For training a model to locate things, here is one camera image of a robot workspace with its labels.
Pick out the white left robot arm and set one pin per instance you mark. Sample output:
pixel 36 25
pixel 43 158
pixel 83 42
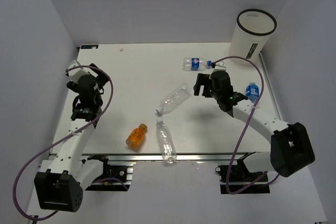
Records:
pixel 60 187

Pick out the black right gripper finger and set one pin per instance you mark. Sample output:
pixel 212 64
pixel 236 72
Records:
pixel 200 82
pixel 206 83

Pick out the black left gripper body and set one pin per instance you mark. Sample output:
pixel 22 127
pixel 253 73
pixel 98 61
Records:
pixel 72 86

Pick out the orange juice bottle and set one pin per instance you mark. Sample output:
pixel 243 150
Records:
pixel 137 136

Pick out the blue label plastic bottle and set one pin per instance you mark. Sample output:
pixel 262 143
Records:
pixel 196 64

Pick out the white bin with black rim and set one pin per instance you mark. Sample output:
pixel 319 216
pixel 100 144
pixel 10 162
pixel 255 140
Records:
pixel 253 29

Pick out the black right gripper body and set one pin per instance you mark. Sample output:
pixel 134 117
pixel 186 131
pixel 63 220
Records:
pixel 216 94

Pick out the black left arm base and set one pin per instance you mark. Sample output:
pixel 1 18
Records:
pixel 116 175

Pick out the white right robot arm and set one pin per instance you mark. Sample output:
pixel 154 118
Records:
pixel 290 147

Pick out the black table corner label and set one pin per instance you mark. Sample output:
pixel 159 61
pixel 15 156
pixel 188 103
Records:
pixel 89 46

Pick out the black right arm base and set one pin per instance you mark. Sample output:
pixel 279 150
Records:
pixel 237 180

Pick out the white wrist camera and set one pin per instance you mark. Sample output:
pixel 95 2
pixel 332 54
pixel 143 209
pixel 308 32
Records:
pixel 219 66
pixel 76 74

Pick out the small blue water bottle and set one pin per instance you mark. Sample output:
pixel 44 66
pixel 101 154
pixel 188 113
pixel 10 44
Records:
pixel 252 92

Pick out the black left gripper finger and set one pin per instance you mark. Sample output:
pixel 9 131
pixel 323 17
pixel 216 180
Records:
pixel 101 77
pixel 100 86

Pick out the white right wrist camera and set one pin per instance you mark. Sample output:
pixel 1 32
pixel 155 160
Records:
pixel 219 66

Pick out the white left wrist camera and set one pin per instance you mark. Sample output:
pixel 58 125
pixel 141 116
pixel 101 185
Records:
pixel 76 74

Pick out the clear white-capped plastic bottle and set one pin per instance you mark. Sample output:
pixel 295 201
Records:
pixel 165 142

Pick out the aluminium table edge rail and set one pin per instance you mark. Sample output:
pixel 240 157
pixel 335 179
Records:
pixel 220 158

